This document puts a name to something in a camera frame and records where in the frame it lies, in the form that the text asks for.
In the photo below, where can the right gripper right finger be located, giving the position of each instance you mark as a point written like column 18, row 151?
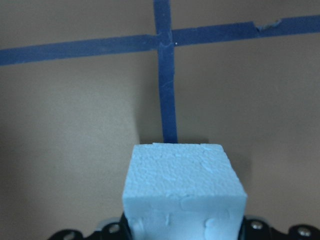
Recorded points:
column 254, row 228

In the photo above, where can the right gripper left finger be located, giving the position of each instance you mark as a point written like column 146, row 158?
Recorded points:
column 111, row 229

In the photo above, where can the light blue foam block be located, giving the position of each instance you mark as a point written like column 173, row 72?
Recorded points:
column 182, row 191

